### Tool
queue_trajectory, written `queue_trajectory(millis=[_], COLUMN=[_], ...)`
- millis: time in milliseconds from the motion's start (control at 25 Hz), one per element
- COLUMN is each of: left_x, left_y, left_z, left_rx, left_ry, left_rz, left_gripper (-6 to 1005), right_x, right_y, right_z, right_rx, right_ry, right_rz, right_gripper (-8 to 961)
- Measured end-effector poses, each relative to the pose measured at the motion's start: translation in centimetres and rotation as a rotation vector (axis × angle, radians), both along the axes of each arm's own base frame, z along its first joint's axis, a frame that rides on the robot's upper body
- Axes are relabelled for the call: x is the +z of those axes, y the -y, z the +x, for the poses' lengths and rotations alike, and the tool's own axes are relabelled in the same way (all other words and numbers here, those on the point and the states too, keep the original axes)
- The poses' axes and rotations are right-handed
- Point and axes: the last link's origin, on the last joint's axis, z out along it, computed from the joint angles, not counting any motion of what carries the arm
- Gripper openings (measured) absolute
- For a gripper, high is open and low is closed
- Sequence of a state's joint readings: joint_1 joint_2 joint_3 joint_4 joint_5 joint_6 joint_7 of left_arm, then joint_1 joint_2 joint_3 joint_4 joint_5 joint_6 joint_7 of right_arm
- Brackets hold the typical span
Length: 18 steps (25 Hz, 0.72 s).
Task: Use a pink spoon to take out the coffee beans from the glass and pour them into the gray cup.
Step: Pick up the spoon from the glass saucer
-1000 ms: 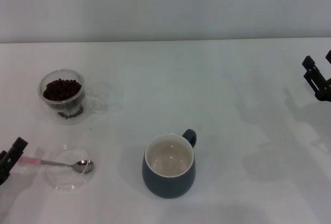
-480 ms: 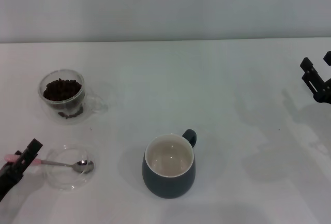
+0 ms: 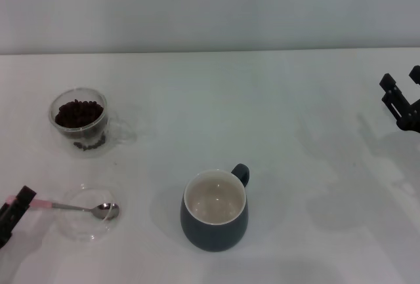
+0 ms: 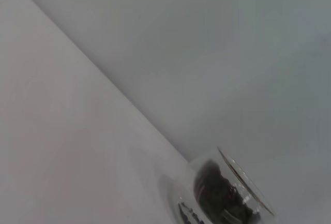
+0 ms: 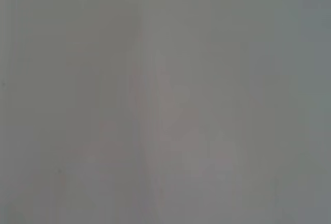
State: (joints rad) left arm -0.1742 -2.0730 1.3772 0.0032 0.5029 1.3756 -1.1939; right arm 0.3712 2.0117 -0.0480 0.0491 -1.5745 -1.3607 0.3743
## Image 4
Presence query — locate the coffee bean pile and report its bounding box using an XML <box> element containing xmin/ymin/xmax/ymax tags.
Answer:
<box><xmin>193</xmin><ymin>158</ymin><xmax>256</xmax><ymax>224</ymax></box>

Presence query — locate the clear double-walled glass cup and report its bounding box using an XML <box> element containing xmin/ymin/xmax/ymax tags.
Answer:
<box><xmin>168</xmin><ymin>146</ymin><xmax>279</xmax><ymax>224</ymax></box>

